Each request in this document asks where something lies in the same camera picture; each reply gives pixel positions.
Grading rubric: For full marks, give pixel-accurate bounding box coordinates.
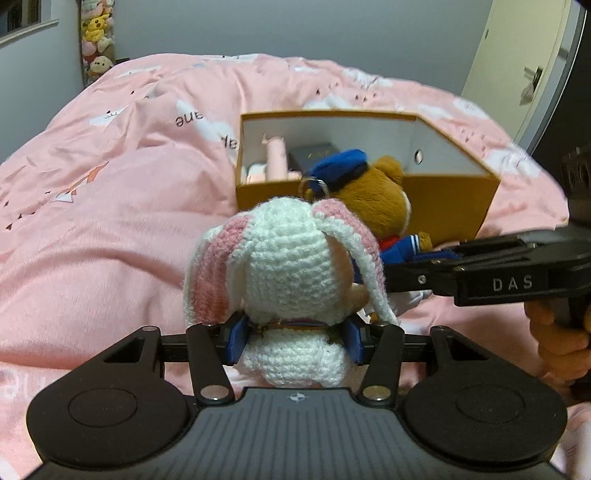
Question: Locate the dark grey square box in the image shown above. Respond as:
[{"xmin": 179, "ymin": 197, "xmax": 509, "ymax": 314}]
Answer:
[{"xmin": 287, "ymin": 143, "xmax": 339, "ymax": 173}]

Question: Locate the pink patterned bed cover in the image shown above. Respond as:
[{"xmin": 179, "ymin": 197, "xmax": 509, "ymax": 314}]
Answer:
[{"xmin": 1, "ymin": 54, "xmax": 568, "ymax": 479}]

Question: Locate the cream door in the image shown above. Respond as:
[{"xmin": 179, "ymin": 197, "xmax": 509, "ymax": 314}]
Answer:
[{"xmin": 462, "ymin": 0, "xmax": 587, "ymax": 152}]

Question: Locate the stuffed toys pile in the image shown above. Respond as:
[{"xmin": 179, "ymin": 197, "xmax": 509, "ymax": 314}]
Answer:
[{"xmin": 79, "ymin": 0, "xmax": 115, "ymax": 86}]

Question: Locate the brown sailor bear plush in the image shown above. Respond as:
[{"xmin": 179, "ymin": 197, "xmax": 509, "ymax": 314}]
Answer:
[{"xmin": 300, "ymin": 149, "xmax": 433, "ymax": 266}]

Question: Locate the yellow cardboard box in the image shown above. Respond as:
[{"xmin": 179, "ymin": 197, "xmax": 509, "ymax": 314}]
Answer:
[{"xmin": 235, "ymin": 110, "xmax": 500, "ymax": 245}]

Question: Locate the person right hand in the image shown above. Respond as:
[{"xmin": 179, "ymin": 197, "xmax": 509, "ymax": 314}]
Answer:
[{"xmin": 524, "ymin": 301, "xmax": 590, "ymax": 381}]

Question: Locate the white pink crochet bunny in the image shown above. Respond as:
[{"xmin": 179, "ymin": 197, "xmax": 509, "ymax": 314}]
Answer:
[{"xmin": 183, "ymin": 197, "xmax": 400, "ymax": 388}]

